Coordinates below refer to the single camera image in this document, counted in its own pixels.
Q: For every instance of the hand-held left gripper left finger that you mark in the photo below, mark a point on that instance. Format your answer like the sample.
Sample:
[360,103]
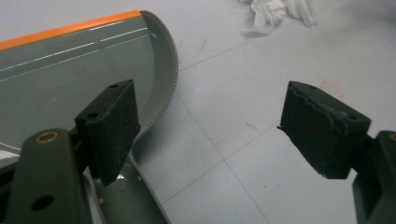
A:
[112,133]

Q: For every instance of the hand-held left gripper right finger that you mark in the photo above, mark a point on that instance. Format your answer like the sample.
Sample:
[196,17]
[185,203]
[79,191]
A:
[320,137]

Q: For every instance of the grey dustpan with orange edge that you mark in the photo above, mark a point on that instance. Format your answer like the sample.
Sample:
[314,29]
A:
[62,87]

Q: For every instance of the white tissue paper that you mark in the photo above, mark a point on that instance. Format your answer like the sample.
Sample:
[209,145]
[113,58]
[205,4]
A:
[271,14]

